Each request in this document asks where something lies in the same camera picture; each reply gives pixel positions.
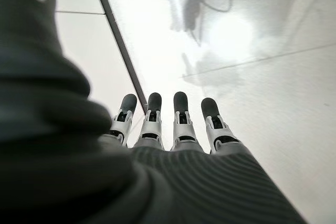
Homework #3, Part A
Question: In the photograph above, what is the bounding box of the wide white cabinet door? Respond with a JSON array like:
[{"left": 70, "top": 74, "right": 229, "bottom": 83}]
[{"left": 54, "top": 11, "right": 146, "bottom": 120}]

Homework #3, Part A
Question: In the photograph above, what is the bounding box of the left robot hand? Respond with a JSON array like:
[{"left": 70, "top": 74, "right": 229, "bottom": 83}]
[{"left": 0, "top": 0, "right": 309, "bottom": 224}]

